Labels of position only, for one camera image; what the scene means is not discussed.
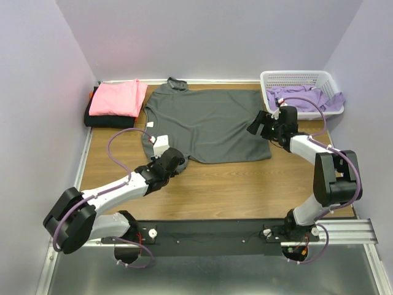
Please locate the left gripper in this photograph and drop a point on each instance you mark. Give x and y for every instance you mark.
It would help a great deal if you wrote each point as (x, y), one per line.
(155, 160)

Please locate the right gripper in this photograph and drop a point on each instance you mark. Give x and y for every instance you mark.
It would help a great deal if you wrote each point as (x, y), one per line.
(265, 118)

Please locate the dark grey t-shirt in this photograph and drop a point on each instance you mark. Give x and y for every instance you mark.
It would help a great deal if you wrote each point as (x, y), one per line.
(207, 126)

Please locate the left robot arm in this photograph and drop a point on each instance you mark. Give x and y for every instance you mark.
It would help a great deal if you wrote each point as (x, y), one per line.
(71, 220)

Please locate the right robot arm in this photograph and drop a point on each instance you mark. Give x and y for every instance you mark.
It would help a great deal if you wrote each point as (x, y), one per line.
(336, 181)

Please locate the white plastic laundry basket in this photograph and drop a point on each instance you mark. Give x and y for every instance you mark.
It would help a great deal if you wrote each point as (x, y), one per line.
(320, 79)

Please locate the purple t-shirt in basket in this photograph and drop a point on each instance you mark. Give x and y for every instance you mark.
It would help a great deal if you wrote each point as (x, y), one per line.
(309, 92)

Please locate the folded pink t-shirt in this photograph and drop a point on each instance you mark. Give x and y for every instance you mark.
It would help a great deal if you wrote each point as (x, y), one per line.
(124, 99)

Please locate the folded black t-shirt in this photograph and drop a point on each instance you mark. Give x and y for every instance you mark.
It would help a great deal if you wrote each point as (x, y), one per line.
(107, 121)

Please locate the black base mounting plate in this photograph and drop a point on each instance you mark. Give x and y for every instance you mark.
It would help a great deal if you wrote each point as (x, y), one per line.
(219, 237)

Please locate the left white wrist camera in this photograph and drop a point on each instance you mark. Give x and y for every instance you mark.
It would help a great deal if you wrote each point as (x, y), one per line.
(160, 145)

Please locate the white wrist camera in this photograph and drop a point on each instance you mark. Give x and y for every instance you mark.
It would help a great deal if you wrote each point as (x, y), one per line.
(160, 145)
(279, 103)

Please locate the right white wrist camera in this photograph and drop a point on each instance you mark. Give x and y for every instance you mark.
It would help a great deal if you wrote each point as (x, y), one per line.
(279, 103)

